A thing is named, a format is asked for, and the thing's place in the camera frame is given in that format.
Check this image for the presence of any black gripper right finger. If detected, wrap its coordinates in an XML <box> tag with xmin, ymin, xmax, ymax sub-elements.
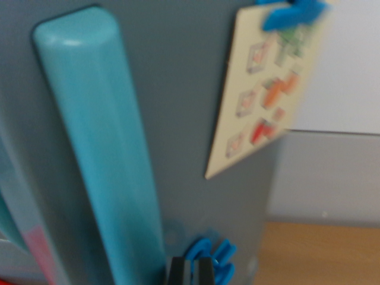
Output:
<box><xmin>197</xmin><ymin>257</ymin><xmax>217</xmax><ymax>285</ymax></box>

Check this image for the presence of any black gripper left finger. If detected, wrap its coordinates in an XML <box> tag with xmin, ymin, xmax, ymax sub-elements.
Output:
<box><xmin>165</xmin><ymin>256</ymin><xmax>188</xmax><ymax>285</ymax></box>

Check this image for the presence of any teal handle on logo door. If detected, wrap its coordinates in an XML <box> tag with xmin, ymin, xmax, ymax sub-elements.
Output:
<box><xmin>31</xmin><ymin>5</ymin><xmax>167</xmax><ymax>285</ymax></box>

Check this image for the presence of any teal handle on dispenser door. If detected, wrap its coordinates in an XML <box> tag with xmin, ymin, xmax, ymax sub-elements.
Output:
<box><xmin>0</xmin><ymin>142</ymin><xmax>30</xmax><ymax>254</ymax></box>

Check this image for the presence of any grey toy fridge door with logo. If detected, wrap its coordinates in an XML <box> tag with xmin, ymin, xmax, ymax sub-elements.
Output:
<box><xmin>0</xmin><ymin>0</ymin><xmax>287</xmax><ymax>285</ymax></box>

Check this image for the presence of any blue clip holding card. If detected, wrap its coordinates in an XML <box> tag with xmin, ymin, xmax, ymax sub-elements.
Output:
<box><xmin>256</xmin><ymin>0</ymin><xmax>331</xmax><ymax>32</ymax></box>

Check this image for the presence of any small blue clip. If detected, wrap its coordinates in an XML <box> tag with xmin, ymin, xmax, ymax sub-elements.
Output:
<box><xmin>185</xmin><ymin>236</ymin><xmax>238</xmax><ymax>284</ymax></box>

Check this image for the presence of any cream grocery checklist card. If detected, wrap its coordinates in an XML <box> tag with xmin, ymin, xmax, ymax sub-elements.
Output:
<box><xmin>204</xmin><ymin>4</ymin><xmax>331</xmax><ymax>181</ymax></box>

